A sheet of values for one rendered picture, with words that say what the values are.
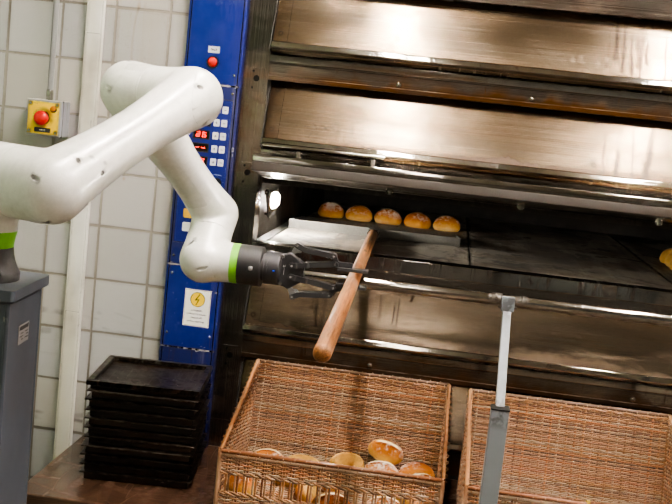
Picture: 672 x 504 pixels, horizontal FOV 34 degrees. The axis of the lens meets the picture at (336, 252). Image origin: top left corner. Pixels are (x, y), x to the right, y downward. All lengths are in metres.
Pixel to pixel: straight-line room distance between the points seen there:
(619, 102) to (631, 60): 0.11
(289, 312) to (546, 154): 0.83
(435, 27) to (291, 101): 0.44
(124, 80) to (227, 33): 0.81
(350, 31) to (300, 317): 0.80
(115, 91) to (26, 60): 0.98
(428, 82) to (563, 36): 0.38
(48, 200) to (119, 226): 1.27
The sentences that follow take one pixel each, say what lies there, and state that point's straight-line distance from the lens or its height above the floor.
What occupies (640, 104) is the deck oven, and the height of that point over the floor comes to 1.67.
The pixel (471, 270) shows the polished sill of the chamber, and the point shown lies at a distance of 3.01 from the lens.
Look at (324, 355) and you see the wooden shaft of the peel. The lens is 1.70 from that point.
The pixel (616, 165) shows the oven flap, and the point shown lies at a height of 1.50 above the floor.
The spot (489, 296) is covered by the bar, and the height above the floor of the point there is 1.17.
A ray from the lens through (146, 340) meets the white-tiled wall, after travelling 3.18.
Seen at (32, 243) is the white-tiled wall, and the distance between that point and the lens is 3.24.
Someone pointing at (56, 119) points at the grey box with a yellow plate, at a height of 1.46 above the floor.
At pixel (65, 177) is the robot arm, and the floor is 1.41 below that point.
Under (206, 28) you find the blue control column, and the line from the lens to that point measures 3.05.
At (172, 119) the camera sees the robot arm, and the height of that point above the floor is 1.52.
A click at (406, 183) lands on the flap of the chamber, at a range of 2.85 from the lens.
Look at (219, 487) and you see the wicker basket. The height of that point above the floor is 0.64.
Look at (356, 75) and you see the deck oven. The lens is 3.01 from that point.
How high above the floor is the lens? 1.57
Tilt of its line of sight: 7 degrees down
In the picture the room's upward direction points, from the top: 6 degrees clockwise
